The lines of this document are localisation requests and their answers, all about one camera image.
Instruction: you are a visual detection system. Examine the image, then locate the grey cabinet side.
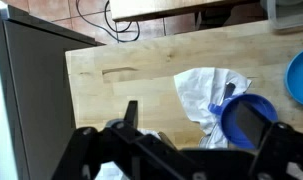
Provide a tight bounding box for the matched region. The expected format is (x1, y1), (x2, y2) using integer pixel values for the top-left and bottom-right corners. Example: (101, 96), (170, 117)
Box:
(0, 0), (99, 180)

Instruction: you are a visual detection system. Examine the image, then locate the clear plastic container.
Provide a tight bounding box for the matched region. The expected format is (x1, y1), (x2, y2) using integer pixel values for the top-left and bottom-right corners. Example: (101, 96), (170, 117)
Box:
(266, 0), (303, 29)

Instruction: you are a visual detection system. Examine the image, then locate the crumpled white paper towel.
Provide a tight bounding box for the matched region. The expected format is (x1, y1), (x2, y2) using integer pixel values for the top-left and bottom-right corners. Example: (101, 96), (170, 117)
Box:
(174, 67), (251, 149)

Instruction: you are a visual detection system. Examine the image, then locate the light blue bowl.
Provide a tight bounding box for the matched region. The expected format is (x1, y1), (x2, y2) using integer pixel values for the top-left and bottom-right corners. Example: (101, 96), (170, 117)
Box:
(284, 50), (303, 105)

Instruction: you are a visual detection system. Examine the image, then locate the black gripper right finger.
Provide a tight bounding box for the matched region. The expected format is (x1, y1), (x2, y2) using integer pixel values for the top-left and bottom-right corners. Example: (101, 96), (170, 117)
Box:
(236, 101), (272, 148)

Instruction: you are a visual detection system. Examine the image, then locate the black floor cable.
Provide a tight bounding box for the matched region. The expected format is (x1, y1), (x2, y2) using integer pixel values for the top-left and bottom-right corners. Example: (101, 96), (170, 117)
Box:
(75, 0), (141, 43)

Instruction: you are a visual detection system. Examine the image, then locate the dark blue measuring cup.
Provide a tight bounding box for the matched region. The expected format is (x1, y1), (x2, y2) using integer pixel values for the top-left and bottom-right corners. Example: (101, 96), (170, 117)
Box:
(208, 94), (278, 149)

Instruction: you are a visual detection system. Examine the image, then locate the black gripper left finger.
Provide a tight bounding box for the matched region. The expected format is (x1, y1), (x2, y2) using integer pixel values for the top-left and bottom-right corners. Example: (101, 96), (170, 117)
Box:
(124, 100), (138, 128)

